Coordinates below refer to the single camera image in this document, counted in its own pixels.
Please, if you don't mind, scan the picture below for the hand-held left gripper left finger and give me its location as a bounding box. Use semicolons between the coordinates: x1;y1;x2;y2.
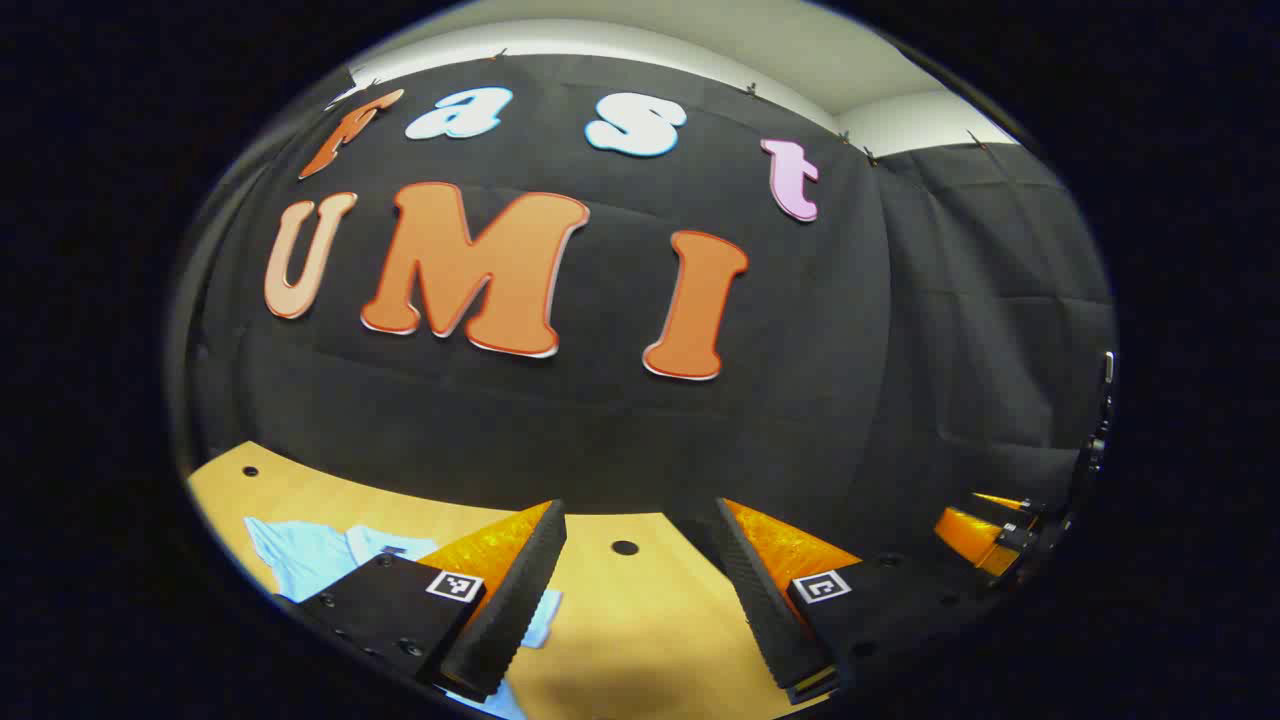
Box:
298;499;568;704

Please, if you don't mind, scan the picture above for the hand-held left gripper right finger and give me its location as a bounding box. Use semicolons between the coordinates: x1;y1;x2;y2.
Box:
712;497;1006;706

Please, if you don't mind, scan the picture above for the light blue T-shirt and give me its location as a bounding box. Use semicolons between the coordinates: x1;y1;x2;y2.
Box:
244;516;563;720

